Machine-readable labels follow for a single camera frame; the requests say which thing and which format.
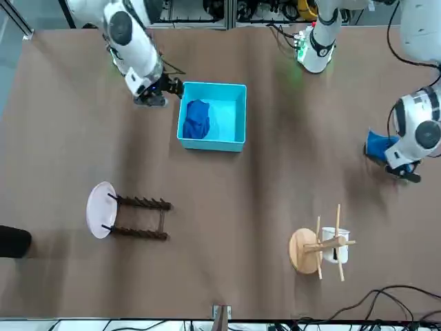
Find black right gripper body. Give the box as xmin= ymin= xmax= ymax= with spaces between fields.
xmin=155 ymin=76 xmax=174 ymax=96

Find pale pink round plate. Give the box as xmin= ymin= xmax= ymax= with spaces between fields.
xmin=85 ymin=181 xmax=120 ymax=239

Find blue square rag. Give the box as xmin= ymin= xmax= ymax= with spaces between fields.
xmin=364 ymin=128 xmax=414 ymax=173
xmin=182 ymin=99 xmax=211 ymax=139

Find white mug with black handle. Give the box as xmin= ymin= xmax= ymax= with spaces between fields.
xmin=320 ymin=226 xmax=349 ymax=265

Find cyan plastic box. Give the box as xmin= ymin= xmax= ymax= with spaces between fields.
xmin=176 ymin=81 xmax=248 ymax=152

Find dark wooden dish rack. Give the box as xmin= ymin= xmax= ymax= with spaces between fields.
xmin=101 ymin=192 xmax=172 ymax=241

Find light wooden mug stand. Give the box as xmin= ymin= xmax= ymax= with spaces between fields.
xmin=287 ymin=203 xmax=356 ymax=282

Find yellow object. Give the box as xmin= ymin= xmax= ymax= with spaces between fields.
xmin=298 ymin=0 xmax=318 ymax=18

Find black rounded object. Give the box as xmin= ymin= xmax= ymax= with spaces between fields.
xmin=0 ymin=224 xmax=32 ymax=259

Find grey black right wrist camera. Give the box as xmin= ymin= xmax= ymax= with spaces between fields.
xmin=133 ymin=92 xmax=169 ymax=108

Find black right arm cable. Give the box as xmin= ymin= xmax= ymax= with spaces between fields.
xmin=156 ymin=50 xmax=187 ymax=75

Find aluminium frame beam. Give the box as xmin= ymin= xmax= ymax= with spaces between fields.
xmin=147 ymin=0 xmax=393 ymax=31

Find black cable at arm foot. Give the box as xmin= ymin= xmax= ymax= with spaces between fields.
xmin=270 ymin=23 xmax=299 ymax=52

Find aluminium profile post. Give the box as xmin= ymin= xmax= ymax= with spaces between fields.
xmin=0 ymin=0 xmax=35 ymax=43

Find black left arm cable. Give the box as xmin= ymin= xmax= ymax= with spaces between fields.
xmin=387 ymin=0 xmax=441 ymax=91

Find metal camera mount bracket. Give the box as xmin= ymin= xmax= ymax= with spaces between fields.
xmin=212 ymin=304 xmax=232 ymax=331

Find black table cable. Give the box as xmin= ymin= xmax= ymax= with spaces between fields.
xmin=358 ymin=284 xmax=441 ymax=311
xmin=322 ymin=289 xmax=441 ymax=325

